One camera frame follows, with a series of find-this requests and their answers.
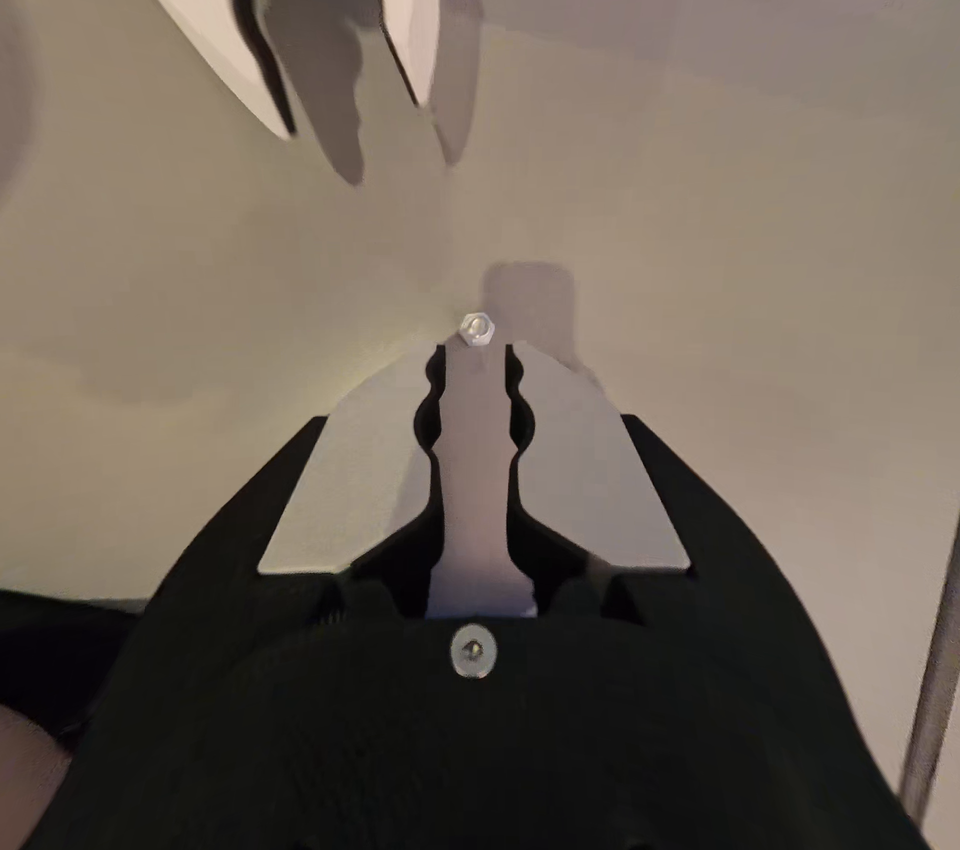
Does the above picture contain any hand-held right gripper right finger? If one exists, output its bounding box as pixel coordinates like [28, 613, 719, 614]
[504, 342, 691, 577]

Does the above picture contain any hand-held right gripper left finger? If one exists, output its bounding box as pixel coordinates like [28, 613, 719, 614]
[255, 342, 448, 577]

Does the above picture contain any person's left forearm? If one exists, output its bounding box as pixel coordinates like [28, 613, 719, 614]
[0, 703, 74, 850]

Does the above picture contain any grey metal pole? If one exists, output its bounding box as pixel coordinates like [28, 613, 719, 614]
[896, 508, 960, 817]

